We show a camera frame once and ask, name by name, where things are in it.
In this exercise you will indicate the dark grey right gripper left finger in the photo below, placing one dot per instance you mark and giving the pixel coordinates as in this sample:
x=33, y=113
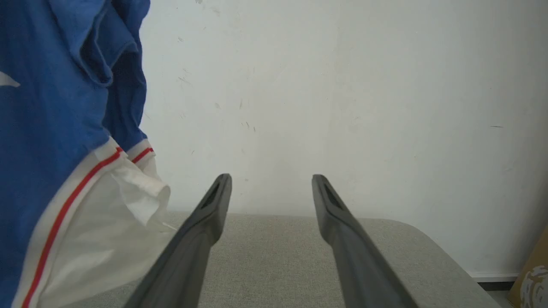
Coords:
x=188, y=252

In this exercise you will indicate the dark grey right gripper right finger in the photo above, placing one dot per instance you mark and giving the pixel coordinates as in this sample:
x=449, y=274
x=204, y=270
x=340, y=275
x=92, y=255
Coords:
x=359, y=265

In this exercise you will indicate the blue and white garment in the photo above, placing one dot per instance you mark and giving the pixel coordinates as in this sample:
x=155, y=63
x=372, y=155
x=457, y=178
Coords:
x=47, y=128

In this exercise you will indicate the white and dark baseboard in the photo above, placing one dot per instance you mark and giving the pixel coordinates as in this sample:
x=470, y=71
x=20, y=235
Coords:
x=494, y=279

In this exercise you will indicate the brown cardboard box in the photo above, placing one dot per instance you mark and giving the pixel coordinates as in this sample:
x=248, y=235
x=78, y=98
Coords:
x=533, y=278

